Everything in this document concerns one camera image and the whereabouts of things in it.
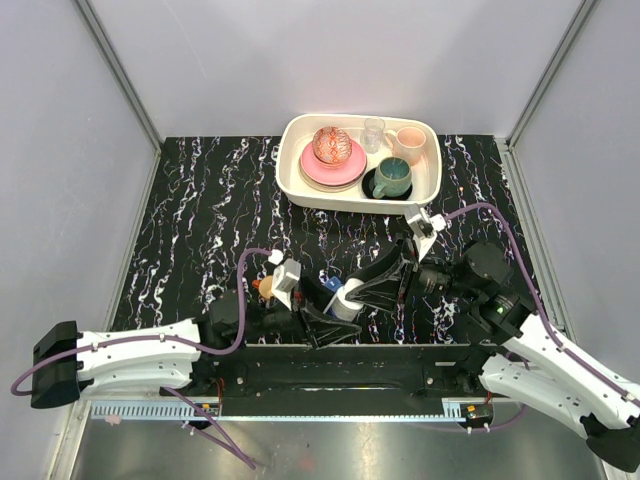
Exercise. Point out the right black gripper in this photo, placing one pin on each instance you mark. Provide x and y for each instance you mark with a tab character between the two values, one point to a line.
387	292

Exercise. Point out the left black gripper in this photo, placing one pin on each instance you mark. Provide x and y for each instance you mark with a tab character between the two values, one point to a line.
322	330

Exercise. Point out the white pill bottle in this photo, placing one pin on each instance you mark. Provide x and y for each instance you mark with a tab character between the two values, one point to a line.
340	307

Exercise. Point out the blue pill organizer box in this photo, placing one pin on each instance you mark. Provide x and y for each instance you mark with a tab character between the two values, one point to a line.
333	284

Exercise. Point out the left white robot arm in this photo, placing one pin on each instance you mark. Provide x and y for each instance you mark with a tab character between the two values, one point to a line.
67	362

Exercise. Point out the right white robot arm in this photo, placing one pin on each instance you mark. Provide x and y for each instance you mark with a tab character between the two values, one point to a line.
567	384

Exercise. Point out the black saucer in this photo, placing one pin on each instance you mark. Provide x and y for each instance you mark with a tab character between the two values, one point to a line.
367	187

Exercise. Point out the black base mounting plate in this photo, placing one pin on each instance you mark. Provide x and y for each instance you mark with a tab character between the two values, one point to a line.
340	380

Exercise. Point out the green ceramic mug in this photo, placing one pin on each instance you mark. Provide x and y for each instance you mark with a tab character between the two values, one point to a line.
392	178

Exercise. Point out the cream plate under pink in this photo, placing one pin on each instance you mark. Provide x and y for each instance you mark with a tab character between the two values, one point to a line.
327	188

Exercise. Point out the white rectangular dish tub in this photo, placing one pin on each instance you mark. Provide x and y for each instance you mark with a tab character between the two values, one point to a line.
426	175

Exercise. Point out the pink ceramic mug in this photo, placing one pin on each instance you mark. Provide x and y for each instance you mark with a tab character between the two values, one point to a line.
406	143

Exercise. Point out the orange patterned bowl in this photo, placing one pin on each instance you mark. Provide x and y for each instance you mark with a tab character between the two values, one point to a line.
331	146

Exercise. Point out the clear drinking glass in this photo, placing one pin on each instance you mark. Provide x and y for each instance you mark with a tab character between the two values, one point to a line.
372	134

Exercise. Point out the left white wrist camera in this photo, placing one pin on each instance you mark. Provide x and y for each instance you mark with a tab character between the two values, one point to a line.
285	278

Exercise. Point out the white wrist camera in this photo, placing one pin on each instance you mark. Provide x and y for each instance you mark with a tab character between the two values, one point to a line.
425	228
285	278

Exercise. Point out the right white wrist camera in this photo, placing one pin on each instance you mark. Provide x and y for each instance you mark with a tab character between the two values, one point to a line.
425	228

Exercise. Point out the white slotted cable duct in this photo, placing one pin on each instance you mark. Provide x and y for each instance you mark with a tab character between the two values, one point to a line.
173	411

